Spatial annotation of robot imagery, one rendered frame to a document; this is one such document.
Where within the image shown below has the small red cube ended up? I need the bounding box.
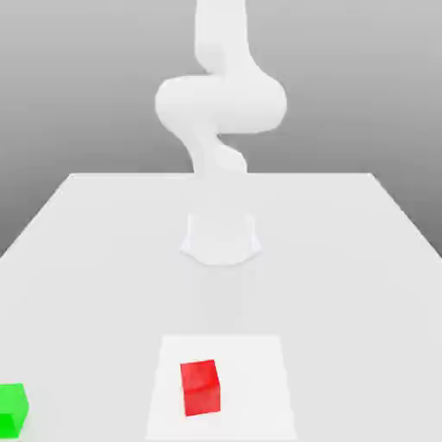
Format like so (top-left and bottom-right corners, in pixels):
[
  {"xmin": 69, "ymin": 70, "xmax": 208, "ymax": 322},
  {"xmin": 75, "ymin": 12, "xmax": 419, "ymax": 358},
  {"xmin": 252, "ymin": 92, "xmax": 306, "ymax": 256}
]
[{"xmin": 179, "ymin": 358, "xmax": 222, "ymax": 418}]

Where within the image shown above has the small green cube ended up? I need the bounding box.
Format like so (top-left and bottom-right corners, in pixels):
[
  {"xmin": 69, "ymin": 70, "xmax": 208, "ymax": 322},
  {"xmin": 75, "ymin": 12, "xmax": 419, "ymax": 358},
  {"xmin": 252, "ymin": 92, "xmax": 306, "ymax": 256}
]
[{"xmin": 0, "ymin": 382, "xmax": 31, "ymax": 440}]

